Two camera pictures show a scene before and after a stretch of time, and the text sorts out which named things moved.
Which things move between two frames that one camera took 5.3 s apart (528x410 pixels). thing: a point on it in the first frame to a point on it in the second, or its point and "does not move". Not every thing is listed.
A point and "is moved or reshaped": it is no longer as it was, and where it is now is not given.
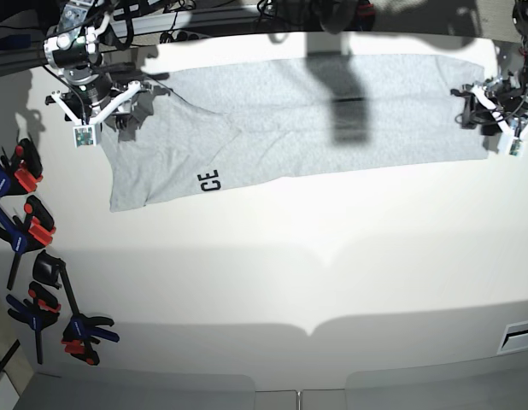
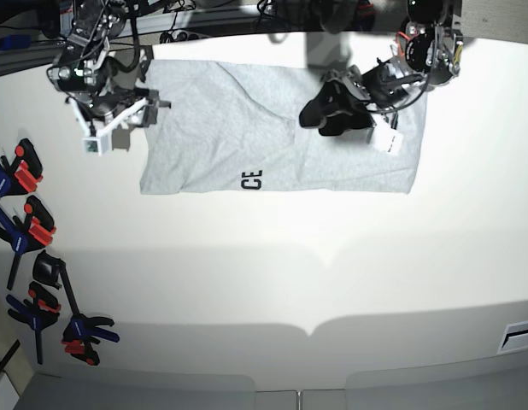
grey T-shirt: (225, 126) is moved or reshaped
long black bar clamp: (79, 336) does not move
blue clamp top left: (14, 175) does not move
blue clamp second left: (37, 230) does not move
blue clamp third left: (41, 312) does not move
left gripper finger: (469, 118) to (336, 97)
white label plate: (519, 337) does not move
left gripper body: (505, 96) to (383, 85)
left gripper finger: (491, 133) to (337, 123)
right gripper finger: (127, 126) to (145, 116)
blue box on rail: (11, 42) does not move
